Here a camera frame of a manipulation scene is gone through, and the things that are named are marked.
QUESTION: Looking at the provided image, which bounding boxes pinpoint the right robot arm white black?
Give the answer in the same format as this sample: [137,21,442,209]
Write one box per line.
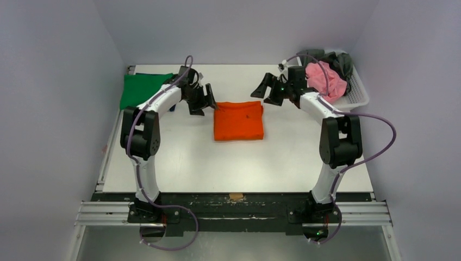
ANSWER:
[251,66,363,221]

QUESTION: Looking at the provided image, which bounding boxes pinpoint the folded green t shirt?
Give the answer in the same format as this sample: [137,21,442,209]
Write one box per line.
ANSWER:
[119,73,174,110]

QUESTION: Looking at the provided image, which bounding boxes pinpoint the pink t shirt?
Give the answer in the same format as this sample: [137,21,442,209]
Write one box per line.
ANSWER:
[305,61,347,104]

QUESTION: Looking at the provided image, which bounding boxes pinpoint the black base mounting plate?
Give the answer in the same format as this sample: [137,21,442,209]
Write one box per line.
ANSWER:
[90,192,371,239]

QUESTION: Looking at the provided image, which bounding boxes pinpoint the orange t shirt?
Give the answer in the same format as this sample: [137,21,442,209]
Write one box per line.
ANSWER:
[214,101,264,141]

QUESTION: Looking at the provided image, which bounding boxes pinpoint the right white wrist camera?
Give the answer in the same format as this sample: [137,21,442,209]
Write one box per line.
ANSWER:
[278,61,288,72]

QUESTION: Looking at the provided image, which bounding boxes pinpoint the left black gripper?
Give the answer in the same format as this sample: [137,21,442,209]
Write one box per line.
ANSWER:
[184,84,217,116]

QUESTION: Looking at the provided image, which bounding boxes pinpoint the brown tape piece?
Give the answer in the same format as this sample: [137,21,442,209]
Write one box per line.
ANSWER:
[229,192,245,201]

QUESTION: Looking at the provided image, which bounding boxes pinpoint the dark grey t shirt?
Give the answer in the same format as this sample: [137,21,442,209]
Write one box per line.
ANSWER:
[297,49,353,96]

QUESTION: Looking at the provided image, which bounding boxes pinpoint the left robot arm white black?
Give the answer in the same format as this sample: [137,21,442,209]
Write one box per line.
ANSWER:
[120,65,217,222]

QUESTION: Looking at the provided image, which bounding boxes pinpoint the white plastic basket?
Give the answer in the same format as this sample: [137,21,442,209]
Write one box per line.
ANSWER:
[295,49,369,111]

